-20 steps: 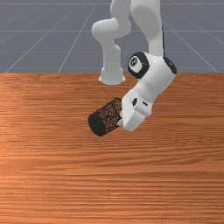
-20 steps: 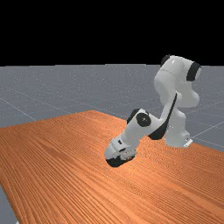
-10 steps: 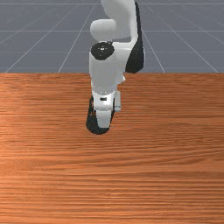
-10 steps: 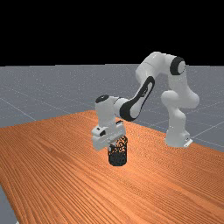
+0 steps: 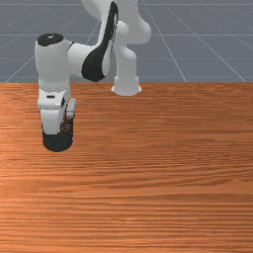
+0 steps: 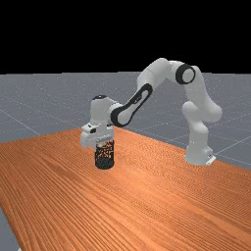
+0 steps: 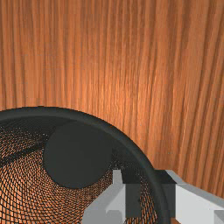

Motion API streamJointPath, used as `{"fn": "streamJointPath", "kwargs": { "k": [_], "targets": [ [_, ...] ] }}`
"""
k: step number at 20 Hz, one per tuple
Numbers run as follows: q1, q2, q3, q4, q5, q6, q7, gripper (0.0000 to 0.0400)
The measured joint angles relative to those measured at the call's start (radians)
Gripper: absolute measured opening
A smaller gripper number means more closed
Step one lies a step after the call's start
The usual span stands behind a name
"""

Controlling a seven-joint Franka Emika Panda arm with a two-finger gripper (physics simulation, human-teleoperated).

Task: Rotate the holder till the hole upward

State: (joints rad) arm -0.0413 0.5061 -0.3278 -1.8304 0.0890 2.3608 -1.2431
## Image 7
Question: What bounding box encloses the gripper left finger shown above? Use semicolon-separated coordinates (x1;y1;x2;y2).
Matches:
80;169;143;224

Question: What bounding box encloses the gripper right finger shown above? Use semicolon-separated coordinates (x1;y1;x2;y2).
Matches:
154;169;224;224

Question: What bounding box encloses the dark mesh basket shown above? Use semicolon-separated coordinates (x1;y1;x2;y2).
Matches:
0;106;172;224

